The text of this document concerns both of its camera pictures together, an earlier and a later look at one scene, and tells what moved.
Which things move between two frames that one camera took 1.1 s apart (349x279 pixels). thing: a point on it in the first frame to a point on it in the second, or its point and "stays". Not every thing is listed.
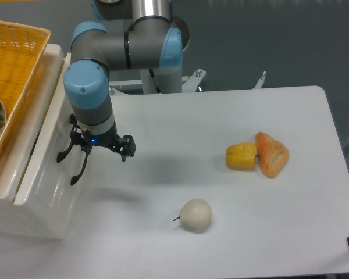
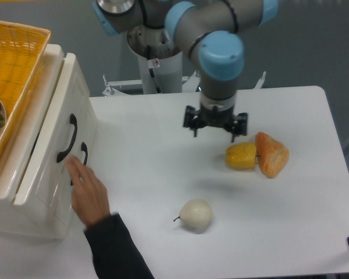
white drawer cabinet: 31,193 stays
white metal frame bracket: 259,83 stays
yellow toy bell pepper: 241,156 stays
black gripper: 110,139 to 217,109
